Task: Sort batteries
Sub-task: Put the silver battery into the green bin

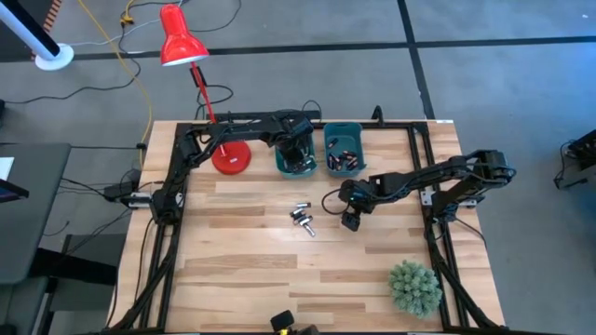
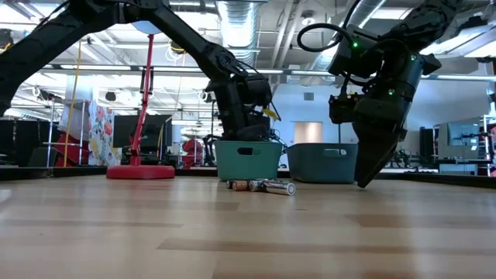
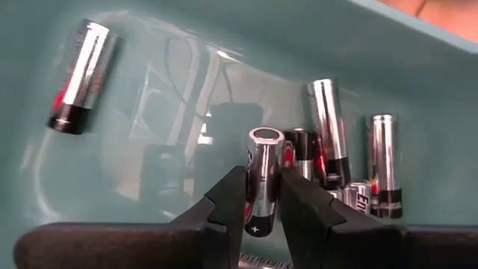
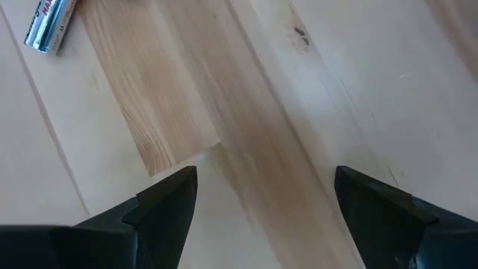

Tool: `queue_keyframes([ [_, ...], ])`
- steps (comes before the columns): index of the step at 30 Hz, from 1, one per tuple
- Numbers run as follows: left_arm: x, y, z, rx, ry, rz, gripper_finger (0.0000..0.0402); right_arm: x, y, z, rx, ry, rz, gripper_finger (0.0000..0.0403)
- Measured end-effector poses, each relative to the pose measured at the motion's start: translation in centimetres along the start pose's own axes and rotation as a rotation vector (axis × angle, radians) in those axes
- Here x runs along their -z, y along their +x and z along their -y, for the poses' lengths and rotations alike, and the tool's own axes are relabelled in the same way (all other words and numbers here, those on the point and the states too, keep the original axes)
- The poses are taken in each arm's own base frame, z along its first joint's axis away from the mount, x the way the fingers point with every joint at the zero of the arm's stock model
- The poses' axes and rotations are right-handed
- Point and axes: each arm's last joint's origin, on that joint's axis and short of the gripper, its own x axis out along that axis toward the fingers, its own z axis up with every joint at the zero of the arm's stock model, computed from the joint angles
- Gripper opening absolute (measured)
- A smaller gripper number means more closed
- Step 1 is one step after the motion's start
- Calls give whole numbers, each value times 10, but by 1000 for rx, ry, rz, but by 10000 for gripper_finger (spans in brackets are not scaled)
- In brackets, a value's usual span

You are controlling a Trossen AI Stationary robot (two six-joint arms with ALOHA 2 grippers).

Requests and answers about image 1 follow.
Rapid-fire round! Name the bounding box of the black equipment cable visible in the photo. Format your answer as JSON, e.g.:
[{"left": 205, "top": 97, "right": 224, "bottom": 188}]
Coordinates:
[{"left": 552, "top": 141, "right": 589, "bottom": 191}]

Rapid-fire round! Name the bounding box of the blue plastic bin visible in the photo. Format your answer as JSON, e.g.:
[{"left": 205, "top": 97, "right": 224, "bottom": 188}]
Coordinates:
[{"left": 322, "top": 121, "right": 368, "bottom": 180}]

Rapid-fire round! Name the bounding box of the grey desk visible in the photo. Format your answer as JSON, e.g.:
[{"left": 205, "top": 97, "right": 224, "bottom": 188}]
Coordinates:
[{"left": 0, "top": 141, "right": 73, "bottom": 286}]

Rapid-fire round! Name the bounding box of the white floor cable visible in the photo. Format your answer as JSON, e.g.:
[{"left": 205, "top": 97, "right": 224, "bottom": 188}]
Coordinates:
[{"left": 69, "top": 0, "right": 187, "bottom": 47}]

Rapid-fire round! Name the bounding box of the black power adapter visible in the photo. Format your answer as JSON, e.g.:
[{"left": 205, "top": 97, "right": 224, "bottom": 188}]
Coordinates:
[{"left": 102, "top": 182, "right": 137, "bottom": 202}]

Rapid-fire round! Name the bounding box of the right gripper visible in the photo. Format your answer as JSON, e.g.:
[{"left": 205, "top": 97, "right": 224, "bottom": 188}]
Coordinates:
[{"left": 338, "top": 179, "right": 387, "bottom": 233}]

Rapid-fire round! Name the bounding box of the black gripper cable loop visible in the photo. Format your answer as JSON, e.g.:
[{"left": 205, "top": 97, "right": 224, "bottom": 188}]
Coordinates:
[{"left": 320, "top": 187, "right": 348, "bottom": 217}]

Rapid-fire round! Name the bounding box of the white pole stand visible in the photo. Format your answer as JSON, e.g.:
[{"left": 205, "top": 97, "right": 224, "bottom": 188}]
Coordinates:
[{"left": 0, "top": 0, "right": 75, "bottom": 73}]

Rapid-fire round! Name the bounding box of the black equipment box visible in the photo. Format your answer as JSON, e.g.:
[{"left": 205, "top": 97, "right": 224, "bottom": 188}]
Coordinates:
[{"left": 566, "top": 129, "right": 596, "bottom": 172}]

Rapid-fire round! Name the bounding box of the yellow floor cable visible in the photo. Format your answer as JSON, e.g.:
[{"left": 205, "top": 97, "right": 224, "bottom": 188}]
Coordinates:
[{"left": 75, "top": 0, "right": 155, "bottom": 169}]

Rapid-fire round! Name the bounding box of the white paper sheet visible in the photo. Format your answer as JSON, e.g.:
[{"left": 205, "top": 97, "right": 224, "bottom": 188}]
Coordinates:
[{"left": 0, "top": 156, "right": 16, "bottom": 181}]

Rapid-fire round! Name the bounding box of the red desk lamp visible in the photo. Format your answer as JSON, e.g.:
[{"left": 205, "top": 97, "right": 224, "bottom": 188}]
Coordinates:
[{"left": 158, "top": 3, "right": 253, "bottom": 177}]

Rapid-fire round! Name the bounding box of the black floor cable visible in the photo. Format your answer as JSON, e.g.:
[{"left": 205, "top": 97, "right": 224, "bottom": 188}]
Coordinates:
[
  {"left": 0, "top": 0, "right": 143, "bottom": 106},
  {"left": 185, "top": 0, "right": 243, "bottom": 34}
]

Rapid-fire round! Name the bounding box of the green plastic bin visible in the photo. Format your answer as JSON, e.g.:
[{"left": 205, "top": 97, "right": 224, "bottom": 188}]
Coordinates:
[{"left": 273, "top": 139, "right": 319, "bottom": 181}]

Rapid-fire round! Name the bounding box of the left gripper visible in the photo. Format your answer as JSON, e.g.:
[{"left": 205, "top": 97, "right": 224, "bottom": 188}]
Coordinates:
[{"left": 273, "top": 115, "right": 316, "bottom": 169}]

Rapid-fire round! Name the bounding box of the black aluminium table frame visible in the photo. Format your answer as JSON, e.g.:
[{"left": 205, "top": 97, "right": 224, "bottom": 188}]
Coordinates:
[{"left": 100, "top": 118, "right": 508, "bottom": 335}]

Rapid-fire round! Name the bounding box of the black lamp cable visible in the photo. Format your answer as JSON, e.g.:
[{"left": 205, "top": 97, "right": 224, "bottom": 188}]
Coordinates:
[{"left": 194, "top": 83, "right": 235, "bottom": 121}]

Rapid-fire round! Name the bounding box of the green artificial plant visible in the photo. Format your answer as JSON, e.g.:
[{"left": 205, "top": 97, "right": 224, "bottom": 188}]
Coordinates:
[{"left": 387, "top": 260, "right": 443, "bottom": 320}]

